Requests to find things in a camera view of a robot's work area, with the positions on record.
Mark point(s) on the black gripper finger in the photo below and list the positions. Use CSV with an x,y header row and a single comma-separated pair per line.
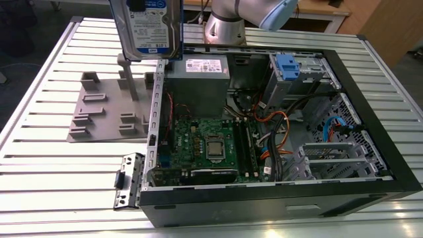
x,y
133,6

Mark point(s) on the hard disk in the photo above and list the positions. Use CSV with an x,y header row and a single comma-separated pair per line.
x,y
152,29

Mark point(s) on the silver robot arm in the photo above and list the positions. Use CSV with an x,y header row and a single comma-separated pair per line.
x,y
224,29

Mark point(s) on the metal disk bay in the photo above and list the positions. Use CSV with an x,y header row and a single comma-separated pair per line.
x,y
329,162

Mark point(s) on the grey power supply unit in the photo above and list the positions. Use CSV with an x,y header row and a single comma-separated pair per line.
x,y
197,94

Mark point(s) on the grey parts rack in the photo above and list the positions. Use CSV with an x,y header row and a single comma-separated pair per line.
x,y
108,116

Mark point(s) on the blue plastic drive latch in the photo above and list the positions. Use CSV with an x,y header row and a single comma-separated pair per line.
x,y
285,67

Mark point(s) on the green motherboard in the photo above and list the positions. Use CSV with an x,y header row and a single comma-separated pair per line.
x,y
197,126

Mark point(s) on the metal optical drive cage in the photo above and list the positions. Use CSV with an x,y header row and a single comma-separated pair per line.
x,y
291,91

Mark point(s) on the silver CPU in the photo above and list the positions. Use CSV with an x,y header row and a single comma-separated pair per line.
x,y
214,148

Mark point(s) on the black RAM slot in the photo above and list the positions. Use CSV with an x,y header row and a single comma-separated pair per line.
x,y
240,146
251,146

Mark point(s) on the black CPU socket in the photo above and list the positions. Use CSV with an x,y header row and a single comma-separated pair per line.
x,y
216,159

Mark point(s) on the black graphics card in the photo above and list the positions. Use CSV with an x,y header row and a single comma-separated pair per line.
x,y
210,173

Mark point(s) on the wooden cabinet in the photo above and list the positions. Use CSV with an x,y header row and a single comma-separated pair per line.
x,y
379,24

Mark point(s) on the black PC case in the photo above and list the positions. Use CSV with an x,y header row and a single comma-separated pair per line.
x,y
230,205

